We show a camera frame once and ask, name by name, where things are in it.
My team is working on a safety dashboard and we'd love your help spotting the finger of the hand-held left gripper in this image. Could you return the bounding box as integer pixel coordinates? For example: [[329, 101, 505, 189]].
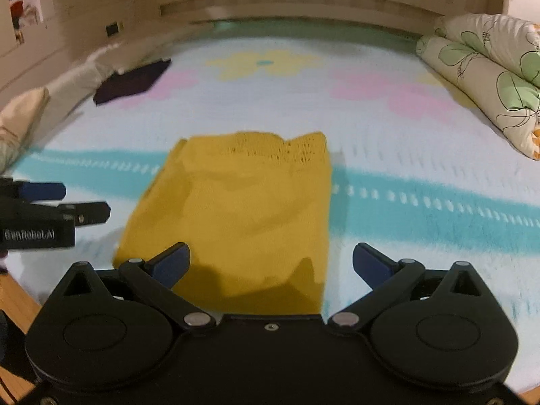
[[17, 182, 67, 202], [58, 201, 111, 226]]

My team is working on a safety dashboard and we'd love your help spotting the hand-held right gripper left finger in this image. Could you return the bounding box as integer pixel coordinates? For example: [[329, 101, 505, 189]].
[[50, 242, 217, 330]]

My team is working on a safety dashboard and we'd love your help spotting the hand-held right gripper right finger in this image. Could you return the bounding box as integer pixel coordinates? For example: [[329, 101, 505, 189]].
[[327, 242, 493, 330]]

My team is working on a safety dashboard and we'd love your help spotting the yellow knit sweater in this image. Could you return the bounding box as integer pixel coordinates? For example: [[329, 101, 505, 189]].
[[113, 132, 332, 316]]

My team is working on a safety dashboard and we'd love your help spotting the beige pillow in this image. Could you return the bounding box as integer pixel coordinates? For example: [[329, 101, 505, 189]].
[[0, 88, 51, 173]]

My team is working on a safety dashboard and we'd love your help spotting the dark purple cloth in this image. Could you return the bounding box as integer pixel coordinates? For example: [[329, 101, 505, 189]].
[[93, 59, 173, 106]]

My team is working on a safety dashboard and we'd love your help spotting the leaf print rolled quilt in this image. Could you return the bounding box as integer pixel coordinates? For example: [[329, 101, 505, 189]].
[[415, 12, 540, 160]]

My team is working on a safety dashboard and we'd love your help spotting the wall poster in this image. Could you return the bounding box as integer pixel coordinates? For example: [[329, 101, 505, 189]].
[[8, 0, 45, 45]]

